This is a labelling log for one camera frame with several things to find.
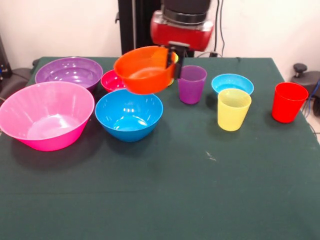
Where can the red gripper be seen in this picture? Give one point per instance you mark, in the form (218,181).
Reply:
(182,35)

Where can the purple cup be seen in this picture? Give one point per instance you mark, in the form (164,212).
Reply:
(191,91)

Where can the small orange bowl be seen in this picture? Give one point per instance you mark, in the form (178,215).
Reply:
(145,82)

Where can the green cup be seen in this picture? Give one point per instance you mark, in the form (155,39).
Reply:
(177,58)

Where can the black power plug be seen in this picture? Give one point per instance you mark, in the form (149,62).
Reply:
(213,54)

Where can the small light blue bowl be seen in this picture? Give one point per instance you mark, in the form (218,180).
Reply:
(232,83)

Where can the small crimson bowl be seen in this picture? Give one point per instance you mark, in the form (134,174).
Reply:
(110,82)

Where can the yellow cup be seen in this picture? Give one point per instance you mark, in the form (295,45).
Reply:
(233,116)

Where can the large blue bowl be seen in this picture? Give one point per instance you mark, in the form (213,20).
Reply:
(128,133)

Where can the large purple bowl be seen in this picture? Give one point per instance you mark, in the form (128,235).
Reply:
(70,72)

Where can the red cup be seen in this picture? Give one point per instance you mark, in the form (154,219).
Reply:
(287,107)

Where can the black knob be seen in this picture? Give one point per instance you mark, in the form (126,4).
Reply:
(300,67)

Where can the dark green table cloth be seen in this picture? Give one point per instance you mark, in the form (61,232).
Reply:
(160,187)

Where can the large pink bowl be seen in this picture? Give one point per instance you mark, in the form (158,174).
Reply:
(50,140)

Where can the black equipment box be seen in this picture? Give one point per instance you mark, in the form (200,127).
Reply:
(3,65)

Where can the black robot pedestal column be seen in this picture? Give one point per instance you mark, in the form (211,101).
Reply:
(142,27)

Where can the black pedestal leg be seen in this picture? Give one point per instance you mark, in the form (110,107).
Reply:
(312,77)
(17,75)

